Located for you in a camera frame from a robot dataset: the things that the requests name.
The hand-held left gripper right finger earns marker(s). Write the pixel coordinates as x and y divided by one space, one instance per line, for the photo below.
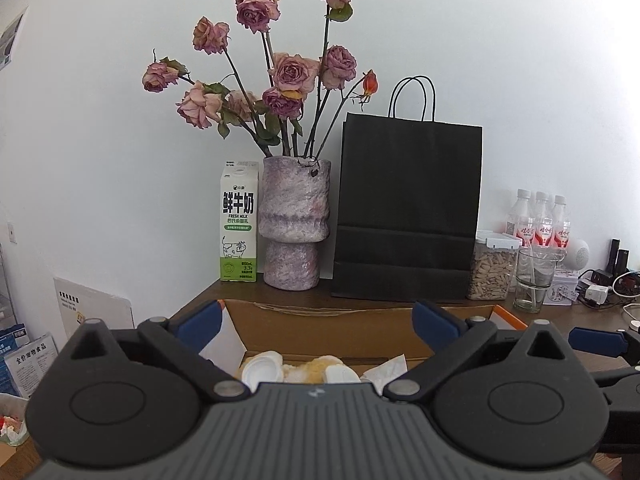
435 324

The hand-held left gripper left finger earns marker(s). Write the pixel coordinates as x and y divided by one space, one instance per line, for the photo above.
200 324

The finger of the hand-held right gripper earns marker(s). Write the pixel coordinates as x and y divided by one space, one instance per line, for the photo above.
625 410
597 340

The large white jar lid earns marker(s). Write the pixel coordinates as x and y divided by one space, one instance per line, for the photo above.
262 370

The red cardboard box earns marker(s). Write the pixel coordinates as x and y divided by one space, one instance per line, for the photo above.
325 330

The plush sheep toy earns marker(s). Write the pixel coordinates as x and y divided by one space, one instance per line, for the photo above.
310 370

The clear seed storage container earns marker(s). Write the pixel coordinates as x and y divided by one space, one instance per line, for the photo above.
492 270

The white charger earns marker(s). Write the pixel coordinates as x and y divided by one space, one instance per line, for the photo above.
597 295

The black charger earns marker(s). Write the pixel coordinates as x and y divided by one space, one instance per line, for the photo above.
601 277

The clear glass cup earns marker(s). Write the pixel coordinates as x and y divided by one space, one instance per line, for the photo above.
535 282

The black upright device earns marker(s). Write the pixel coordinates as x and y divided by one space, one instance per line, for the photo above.
619 257

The white round speaker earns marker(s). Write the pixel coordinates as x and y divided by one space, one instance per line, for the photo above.
576 254

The white board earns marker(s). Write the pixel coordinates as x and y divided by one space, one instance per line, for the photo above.
95 310

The milk carton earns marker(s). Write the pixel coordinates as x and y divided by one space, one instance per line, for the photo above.
239 225

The black paper bag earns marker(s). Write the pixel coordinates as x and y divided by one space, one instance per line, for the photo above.
407 210

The pink label water bottle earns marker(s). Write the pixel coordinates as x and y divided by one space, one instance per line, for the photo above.
521 220
542 222
561 225

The purple stone vase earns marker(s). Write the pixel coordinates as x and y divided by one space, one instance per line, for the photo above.
295 225

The white pet food bag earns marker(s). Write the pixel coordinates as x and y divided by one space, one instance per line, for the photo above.
35 365

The cardboard trash box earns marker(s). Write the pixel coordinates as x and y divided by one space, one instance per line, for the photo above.
12 422

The dried pink roses bouquet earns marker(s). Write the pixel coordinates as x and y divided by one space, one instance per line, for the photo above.
280 75

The wall switch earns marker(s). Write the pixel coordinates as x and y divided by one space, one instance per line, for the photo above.
11 231

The wall picture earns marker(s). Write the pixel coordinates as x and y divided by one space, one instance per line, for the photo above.
12 40

